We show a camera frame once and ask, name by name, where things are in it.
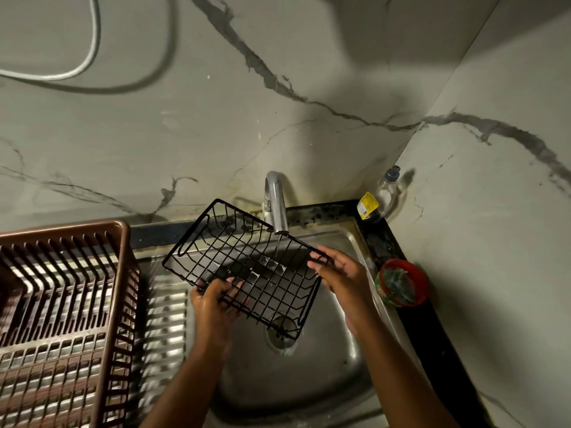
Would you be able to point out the red tub with green scrubber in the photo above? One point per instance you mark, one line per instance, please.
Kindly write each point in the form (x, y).
(401, 283)

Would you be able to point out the person's right thumb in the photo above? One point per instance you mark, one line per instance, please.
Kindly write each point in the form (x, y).
(332, 253)

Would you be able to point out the person's left forearm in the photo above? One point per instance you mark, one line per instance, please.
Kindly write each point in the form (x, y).
(189, 387)

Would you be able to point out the clear dish soap bottle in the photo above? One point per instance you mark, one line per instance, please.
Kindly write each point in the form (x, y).
(378, 198)

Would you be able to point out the silver faucet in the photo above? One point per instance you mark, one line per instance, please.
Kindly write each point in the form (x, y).
(277, 202)

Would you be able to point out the person's left hand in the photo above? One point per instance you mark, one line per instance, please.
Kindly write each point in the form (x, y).
(213, 312)

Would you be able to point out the person's right hand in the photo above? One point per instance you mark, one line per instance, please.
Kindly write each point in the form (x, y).
(349, 280)

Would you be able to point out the person's left fingers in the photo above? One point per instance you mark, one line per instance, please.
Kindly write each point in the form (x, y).
(232, 289)

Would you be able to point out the stainless steel sink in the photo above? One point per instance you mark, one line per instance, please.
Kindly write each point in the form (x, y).
(308, 365)

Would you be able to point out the person's right forearm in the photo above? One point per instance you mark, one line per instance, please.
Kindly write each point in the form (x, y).
(399, 378)

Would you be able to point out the person's right middle finger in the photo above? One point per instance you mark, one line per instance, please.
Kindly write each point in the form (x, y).
(317, 268)

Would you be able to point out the brown plastic dish rack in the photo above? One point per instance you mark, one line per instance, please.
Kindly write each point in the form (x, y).
(62, 325)

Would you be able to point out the sink drain strainer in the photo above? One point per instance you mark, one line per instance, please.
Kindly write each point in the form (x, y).
(282, 332)

